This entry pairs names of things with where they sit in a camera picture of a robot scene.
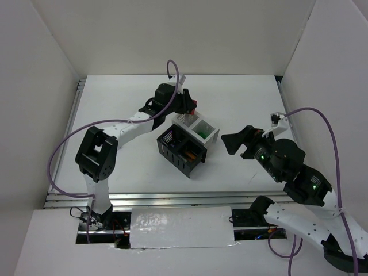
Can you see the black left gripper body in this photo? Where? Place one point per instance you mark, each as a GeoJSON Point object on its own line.
{"type": "Point", "coordinates": [184, 100]}

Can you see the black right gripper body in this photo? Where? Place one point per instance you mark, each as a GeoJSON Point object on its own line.
{"type": "Point", "coordinates": [249, 144]}

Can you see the green lego brick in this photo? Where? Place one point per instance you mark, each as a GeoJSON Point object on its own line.
{"type": "Point", "coordinates": [204, 133]}

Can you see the tan lego plate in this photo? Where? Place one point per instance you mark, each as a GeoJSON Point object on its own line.
{"type": "Point", "coordinates": [190, 155]}

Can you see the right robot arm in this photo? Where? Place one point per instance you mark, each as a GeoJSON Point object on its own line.
{"type": "Point", "coordinates": [338, 236]}

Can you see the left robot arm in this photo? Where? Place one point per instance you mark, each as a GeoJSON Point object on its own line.
{"type": "Point", "coordinates": [96, 156]}

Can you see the red lego brick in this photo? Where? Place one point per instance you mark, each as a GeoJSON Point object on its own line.
{"type": "Point", "coordinates": [192, 107]}

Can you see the white slotted container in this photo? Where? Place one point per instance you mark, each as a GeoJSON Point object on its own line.
{"type": "Point", "coordinates": [192, 124]}

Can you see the black slotted container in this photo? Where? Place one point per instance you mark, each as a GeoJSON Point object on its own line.
{"type": "Point", "coordinates": [175, 155]}

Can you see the white front cover panel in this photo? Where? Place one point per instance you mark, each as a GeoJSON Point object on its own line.
{"type": "Point", "coordinates": [181, 228]}

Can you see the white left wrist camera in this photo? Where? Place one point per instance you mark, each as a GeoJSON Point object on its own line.
{"type": "Point", "coordinates": [177, 82]}

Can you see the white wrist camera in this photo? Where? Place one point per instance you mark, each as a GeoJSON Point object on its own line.
{"type": "Point", "coordinates": [177, 82]}
{"type": "Point", "coordinates": [279, 124]}

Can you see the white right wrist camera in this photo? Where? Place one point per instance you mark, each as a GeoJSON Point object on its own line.
{"type": "Point", "coordinates": [279, 124]}

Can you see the aluminium table edge rail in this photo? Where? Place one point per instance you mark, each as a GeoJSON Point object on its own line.
{"type": "Point", "coordinates": [175, 200]}

